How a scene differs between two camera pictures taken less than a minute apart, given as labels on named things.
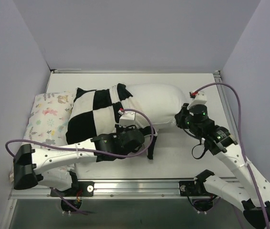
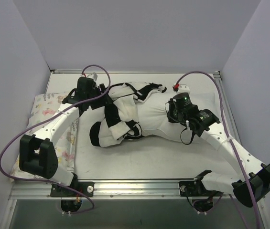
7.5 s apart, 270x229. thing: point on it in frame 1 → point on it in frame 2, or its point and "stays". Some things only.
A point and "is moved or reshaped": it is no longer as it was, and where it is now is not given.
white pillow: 160,101 → 153,116
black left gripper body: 147,131 → 102,94
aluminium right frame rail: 218,80 stays
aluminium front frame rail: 120,189 stays
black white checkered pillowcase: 94,112 is moved or reshaped
